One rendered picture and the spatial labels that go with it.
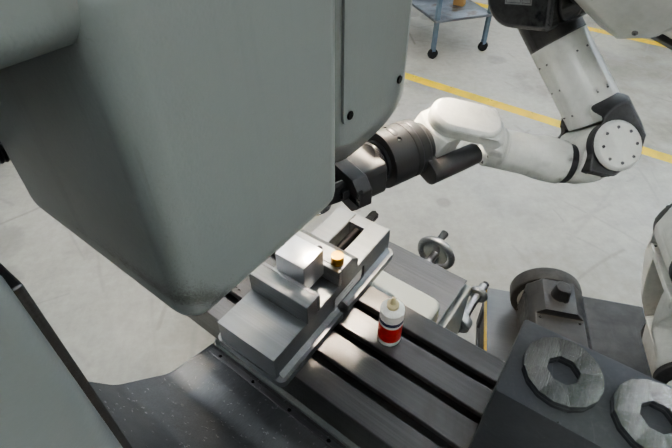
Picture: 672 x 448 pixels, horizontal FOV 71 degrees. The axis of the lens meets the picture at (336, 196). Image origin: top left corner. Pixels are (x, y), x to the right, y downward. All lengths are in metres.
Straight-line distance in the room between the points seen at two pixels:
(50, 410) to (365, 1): 0.36
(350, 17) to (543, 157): 0.47
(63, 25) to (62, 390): 0.16
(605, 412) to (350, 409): 0.35
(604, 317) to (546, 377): 0.88
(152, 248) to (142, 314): 1.85
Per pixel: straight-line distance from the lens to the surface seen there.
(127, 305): 2.23
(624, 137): 0.84
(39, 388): 0.25
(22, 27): 0.24
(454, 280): 1.23
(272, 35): 0.32
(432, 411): 0.81
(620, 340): 1.48
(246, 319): 0.81
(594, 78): 0.86
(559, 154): 0.81
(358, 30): 0.44
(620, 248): 2.63
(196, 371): 0.93
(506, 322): 1.61
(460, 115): 0.74
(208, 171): 0.31
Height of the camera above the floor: 1.65
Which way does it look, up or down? 41 degrees down
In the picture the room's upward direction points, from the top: straight up
